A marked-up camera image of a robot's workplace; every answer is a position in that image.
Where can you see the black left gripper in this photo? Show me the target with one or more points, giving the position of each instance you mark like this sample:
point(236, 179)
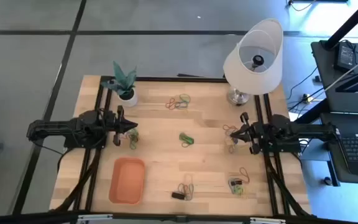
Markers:
point(117, 124)

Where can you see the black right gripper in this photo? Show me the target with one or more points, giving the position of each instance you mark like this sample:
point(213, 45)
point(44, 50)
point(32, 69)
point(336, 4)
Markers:
point(255, 133)

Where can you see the green rubber band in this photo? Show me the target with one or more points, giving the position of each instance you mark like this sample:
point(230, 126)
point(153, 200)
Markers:
point(133, 137)
point(186, 137)
point(236, 189)
point(189, 97)

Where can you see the small wide black rubber band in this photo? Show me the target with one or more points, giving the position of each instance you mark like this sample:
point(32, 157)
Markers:
point(236, 182)

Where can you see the blue rubber band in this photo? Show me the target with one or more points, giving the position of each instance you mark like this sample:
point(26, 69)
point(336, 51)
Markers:
point(182, 106)

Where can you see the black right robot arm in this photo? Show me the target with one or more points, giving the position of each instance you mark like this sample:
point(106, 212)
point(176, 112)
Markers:
point(309, 130)

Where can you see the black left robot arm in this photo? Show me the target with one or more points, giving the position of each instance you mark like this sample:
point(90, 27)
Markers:
point(57, 127)

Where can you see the orange plastic bin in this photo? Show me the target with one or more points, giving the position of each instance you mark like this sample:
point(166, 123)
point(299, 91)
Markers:
point(126, 183)

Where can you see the green plant in white pot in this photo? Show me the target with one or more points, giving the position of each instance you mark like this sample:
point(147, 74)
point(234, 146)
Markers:
point(128, 99)

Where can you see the white shade silver table lamp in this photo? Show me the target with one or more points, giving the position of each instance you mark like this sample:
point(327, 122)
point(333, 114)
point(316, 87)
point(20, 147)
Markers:
point(247, 81)

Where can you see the floor power plug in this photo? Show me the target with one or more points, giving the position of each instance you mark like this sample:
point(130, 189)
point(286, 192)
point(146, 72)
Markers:
point(306, 99)

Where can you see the small black clip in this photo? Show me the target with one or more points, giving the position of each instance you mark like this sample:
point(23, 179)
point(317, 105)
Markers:
point(177, 195)

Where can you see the black caster wheel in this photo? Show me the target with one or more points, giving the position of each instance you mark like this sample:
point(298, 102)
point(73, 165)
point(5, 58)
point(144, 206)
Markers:
point(328, 181)

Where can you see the black side desk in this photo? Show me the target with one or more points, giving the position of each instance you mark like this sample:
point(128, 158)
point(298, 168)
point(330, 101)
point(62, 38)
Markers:
point(320, 62)

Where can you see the thin white rod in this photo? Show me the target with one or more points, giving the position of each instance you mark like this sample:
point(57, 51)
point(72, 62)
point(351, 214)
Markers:
point(350, 71)

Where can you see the black crossbar with silver brackets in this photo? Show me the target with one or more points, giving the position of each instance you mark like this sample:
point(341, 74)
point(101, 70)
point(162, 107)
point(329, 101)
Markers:
point(42, 217)

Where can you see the black power adapter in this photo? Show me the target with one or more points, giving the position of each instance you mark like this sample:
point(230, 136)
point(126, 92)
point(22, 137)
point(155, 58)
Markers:
point(344, 57)

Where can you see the black diagonal pole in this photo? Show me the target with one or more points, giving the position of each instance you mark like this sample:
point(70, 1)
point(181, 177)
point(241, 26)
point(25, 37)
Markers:
point(350, 23)

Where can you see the black aluminium table frame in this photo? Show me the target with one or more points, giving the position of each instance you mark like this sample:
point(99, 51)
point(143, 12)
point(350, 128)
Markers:
point(166, 79)

